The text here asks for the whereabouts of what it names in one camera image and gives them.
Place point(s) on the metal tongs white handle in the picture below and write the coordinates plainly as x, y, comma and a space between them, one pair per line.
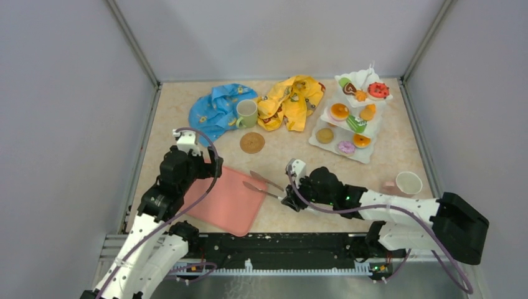
283, 194

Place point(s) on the woven rattan coaster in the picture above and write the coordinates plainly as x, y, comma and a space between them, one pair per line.
252, 143

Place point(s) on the green round macaron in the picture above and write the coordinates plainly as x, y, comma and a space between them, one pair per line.
343, 82

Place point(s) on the round tan muffin cake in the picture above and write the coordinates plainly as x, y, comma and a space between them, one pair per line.
324, 135

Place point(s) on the pink plastic tray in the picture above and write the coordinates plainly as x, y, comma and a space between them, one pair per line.
230, 206

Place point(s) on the green mug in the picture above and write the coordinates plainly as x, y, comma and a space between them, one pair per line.
247, 111

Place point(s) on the brown heart cookie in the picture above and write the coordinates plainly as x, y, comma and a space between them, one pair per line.
349, 89

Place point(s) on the white tiered dessert stand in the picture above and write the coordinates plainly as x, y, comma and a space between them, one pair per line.
361, 80

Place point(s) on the round yellow cracker biscuit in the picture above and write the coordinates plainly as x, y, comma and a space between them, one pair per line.
367, 114

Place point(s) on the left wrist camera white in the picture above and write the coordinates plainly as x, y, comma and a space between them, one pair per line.
186, 141

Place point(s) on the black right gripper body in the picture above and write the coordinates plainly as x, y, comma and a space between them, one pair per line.
310, 193

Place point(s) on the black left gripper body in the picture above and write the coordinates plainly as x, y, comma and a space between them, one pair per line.
198, 169

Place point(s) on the purple sprinkled donut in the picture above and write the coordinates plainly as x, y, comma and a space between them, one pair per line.
346, 148

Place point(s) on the green cake slice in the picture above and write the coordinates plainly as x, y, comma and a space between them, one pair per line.
356, 124

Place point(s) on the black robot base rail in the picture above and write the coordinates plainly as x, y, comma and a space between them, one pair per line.
289, 251

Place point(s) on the pink cup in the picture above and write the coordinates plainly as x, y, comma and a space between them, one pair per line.
405, 184

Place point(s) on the orange swirl cookie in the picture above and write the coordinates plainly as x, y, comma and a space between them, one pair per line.
361, 95

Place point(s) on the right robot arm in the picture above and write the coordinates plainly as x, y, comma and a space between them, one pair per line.
447, 224

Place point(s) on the blue patterned cloth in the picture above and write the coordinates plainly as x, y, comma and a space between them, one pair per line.
216, 113

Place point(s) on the orange glazed bun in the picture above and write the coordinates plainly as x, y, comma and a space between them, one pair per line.
360, 141

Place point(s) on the yellow patterned cloth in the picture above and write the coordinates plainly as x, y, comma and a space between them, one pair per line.
290, 103

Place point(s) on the red orange donut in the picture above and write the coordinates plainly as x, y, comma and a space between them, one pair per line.
378, 91

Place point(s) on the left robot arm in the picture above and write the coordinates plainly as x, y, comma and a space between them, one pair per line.
156, 241

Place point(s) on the yellow orange pastry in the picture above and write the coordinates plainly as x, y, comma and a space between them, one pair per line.
339, 112

